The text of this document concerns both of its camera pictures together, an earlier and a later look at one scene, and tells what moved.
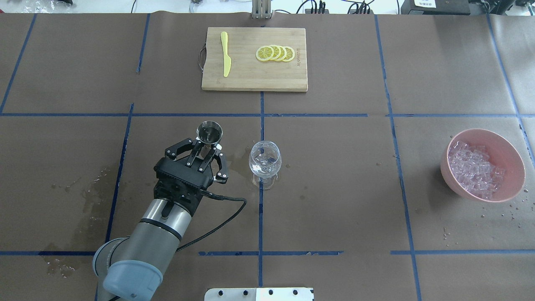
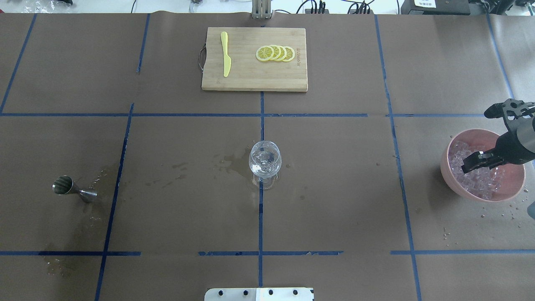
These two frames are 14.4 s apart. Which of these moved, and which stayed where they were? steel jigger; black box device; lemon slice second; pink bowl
Moved: steel jigger
Stayed: lemon slice second; pink bowl; black box device
